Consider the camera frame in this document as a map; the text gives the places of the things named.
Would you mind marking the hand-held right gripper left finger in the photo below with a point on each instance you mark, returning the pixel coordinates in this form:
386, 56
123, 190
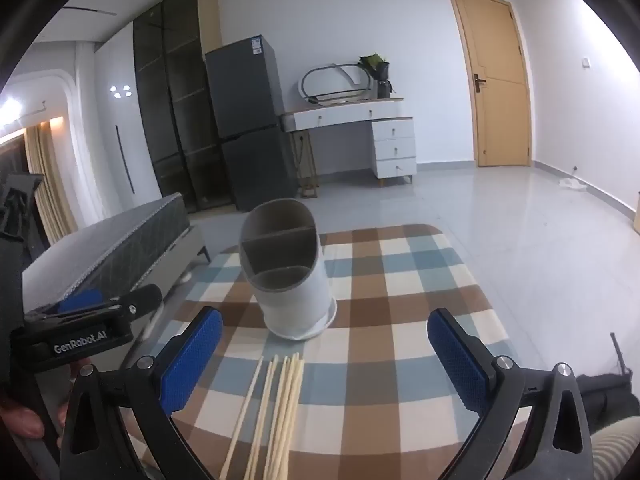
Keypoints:
192, 360

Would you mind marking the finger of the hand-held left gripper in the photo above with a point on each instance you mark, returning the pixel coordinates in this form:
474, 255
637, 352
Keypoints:
80, 301

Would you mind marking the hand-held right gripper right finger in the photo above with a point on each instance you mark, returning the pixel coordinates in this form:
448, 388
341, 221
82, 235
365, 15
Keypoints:
457, 360

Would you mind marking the bundle of wooden chopsticks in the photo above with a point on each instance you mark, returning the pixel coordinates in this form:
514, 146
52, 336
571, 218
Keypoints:
287, 410

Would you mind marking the white utensil holder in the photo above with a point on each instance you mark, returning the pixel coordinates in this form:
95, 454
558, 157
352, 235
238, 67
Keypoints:
295, 305

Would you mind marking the person's left hand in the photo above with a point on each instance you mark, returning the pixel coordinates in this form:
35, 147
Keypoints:
22, 420

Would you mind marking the grey quilted mattress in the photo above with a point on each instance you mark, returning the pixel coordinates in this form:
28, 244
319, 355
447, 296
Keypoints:
125, 240

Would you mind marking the checked tablecloth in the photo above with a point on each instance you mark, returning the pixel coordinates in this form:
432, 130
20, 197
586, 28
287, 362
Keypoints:
380, 310

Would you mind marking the beige curtain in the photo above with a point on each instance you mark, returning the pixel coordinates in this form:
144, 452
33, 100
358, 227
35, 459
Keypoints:
50, 185

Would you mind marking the black bag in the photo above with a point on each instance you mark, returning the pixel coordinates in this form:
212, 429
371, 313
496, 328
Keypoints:
607, 395

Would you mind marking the white wardrobe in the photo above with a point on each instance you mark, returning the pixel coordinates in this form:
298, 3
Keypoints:
120, 125

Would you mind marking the beige ribbed clothing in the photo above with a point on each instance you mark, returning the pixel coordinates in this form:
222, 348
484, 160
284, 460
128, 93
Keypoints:
617, 447

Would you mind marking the white scrap on floor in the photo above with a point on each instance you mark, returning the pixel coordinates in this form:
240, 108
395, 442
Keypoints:
572, 183

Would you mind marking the dark glass cabinet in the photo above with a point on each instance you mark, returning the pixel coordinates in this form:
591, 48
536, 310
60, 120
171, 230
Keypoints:
175, 100

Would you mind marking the white dressing table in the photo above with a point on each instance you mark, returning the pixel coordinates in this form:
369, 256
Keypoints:
395, 145

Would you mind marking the dark grey refrigerator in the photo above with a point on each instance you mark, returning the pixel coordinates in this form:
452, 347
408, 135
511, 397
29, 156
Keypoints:
245, 110

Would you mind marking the wooden door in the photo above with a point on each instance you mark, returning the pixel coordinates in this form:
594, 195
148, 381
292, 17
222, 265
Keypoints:
500, 85

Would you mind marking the potted green plant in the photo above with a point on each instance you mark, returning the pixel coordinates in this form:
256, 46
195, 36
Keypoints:
377, 72

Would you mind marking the oval mirror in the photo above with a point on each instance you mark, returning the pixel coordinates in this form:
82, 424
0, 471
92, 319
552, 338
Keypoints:
332, 82

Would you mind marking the gold frame stool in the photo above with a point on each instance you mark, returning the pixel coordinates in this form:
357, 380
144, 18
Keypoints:
307, 180

